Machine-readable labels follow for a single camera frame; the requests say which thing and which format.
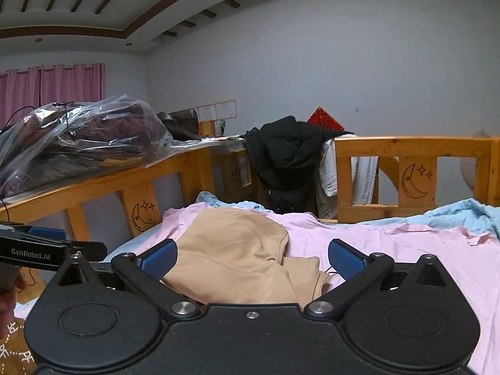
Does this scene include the tan khaki trousers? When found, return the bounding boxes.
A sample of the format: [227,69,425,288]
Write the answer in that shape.
[162,207,329,307]

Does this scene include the clear plastic bag of clothes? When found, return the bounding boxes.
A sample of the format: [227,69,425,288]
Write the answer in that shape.
[1,95,173,198]

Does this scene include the person's left hand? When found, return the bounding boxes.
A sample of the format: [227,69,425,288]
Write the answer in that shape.
[0,262,27,339]

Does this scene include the pink bed sheet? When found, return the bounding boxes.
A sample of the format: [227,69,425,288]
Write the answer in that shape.
[157,199,499,374]

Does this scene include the light blue bed sheet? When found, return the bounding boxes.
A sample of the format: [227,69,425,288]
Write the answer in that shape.
[104,192,499,271]

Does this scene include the dark brown bag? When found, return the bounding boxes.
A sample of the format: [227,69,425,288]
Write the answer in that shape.
[157,109,201,141]

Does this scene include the red paper decoration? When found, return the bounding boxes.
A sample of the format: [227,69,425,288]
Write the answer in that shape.
[307,107,345,131]

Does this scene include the pink curtain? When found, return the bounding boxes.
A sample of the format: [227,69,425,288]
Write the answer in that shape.
[1,63,106,128]

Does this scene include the white cloth on rail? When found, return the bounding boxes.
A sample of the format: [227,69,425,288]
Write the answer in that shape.
[317,134,379,219]

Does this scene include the wooden bed frame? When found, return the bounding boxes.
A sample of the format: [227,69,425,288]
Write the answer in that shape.
[0,135,500,306]

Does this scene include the black jacket on rail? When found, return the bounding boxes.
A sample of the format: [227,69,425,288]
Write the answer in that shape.
[245,116,345,214]

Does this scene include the papers on wall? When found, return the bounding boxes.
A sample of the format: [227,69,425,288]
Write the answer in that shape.
[195,100,237,137]

